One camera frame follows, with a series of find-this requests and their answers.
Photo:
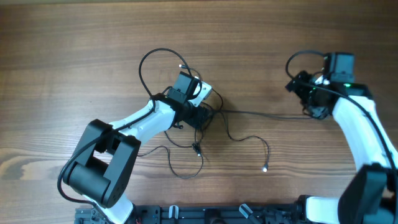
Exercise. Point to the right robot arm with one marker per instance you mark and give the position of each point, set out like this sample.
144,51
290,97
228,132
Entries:
371,196

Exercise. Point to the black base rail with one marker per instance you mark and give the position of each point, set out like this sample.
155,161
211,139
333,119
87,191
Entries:
283,213

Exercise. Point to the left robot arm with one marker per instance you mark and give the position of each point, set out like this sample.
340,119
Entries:
101,165

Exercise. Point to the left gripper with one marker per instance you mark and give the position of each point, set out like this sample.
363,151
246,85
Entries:
199,114

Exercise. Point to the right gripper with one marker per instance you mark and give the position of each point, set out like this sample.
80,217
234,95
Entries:
299,89

